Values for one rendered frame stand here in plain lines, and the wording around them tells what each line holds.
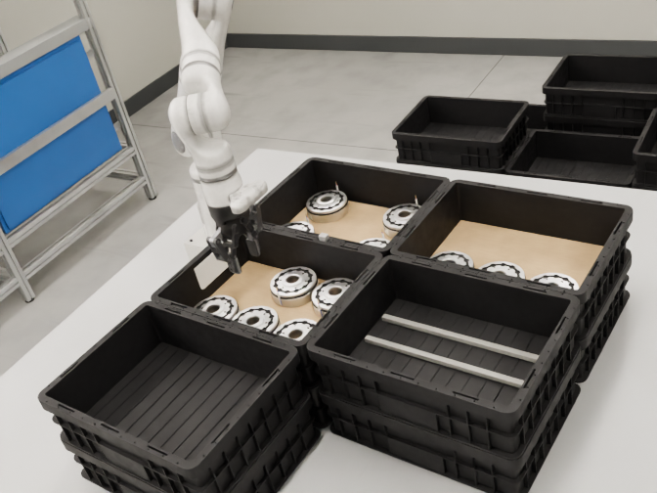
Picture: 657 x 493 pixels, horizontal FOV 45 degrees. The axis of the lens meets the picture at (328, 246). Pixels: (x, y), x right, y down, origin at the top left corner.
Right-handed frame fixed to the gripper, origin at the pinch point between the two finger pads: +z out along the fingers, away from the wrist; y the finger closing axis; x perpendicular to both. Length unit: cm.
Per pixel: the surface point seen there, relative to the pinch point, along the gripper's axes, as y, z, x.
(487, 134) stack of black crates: -144, 51, -18
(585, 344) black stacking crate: -20, 20, 60
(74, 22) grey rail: -122, 6, -194
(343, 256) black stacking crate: -17.2, 9.6, 10.2
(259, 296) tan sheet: -7.1, 17.3, -7.1
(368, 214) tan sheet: -42.5, 17.3, -0.5
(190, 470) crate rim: 40.9, 8.0, 18.8
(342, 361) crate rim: 11.3, 7.5, 28.7
